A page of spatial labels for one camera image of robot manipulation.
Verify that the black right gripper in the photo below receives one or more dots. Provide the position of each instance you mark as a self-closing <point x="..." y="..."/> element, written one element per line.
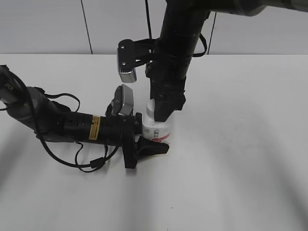
<point x="167" y="76"/>

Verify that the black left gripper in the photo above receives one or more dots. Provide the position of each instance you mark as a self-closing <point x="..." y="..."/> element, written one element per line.
<point x="120" y="131"/>

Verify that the white plastic bottle cap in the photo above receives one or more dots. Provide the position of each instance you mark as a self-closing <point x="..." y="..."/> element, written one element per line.
<point x="150" y="108"/>

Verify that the white yili changqing yogurt bottle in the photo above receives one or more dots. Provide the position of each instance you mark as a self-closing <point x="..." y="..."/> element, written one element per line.
<point x="156" y="131"/>

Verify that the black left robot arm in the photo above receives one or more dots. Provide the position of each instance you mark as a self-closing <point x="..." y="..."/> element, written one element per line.
<point x="51" y="121"/>

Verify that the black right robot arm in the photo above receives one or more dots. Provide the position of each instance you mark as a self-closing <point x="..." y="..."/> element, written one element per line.
<point x="181" y="29"/>

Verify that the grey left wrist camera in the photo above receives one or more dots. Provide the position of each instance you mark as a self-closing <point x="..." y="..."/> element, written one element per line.
<point x="123" y="102"/>

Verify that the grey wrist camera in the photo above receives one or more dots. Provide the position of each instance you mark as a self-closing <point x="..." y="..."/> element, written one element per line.
<point x="123" y="102"/>
<point x="132" y="54"/>

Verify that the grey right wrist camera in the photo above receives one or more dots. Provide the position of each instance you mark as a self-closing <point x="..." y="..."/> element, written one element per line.
<point x="132" y="54"/>

